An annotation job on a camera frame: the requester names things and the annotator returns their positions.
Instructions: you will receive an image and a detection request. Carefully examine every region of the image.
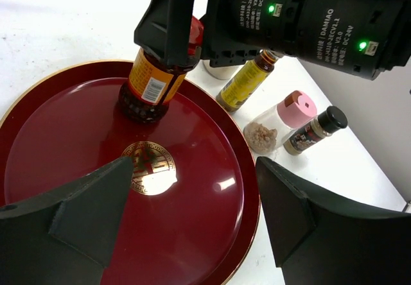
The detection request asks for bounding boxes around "pink lid seasoning jar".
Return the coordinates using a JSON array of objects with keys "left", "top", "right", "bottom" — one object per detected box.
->
[{"left": 243, "top": 91, "right": 317, "bottom": 155}]

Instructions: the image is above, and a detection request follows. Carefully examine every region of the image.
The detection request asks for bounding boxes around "black cap pepper bottle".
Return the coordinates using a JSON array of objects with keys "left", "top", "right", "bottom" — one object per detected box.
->
[{"left": 283, "top": 106, "right": 348, "bottom": 156}]

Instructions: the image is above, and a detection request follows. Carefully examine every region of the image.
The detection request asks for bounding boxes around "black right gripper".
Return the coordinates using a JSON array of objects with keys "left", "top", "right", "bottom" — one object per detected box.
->
[{"left": 134, "top": 0, "right": 308, "bottom": 67}]

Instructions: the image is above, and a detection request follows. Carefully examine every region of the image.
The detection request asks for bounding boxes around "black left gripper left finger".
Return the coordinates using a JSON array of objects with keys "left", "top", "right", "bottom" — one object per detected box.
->
[{"left": 1, "top": 157, "right": 133, "bottom": 284}]

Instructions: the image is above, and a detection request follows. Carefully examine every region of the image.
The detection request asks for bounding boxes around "red round tray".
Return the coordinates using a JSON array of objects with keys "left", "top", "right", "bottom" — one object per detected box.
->
[{"left": 1, "top": 60, "right": 260, "bottom": 284}]

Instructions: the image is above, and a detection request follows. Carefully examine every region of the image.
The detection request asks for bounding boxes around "yellow label oil bottle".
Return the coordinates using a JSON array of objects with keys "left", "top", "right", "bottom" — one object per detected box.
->
[{"left": 216, "top": 50, "right": 283, "bottom": 112}]

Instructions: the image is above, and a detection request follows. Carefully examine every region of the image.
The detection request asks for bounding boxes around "red cap sauce jar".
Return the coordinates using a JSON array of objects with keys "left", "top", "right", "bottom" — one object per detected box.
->
[{"left": 118, "top": 17, "right": 204, "bottom": 123}]

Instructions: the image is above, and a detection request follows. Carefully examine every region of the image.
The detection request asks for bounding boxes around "white powder glass jar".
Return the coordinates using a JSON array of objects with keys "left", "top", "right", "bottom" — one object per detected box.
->
[{"left": 202, "top": 60, "right": 242, "bottom": 81}]

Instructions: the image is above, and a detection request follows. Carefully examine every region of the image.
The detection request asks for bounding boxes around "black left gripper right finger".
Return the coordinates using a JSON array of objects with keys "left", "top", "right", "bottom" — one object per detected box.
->
[{"left": 256, "top": 157, "right": 410, "bottom": 284}]

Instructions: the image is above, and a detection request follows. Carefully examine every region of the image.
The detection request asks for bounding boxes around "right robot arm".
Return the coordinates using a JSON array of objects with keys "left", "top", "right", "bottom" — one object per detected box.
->
[{"left": 134, "top": 0, "right": 410, "bottom": 80}]

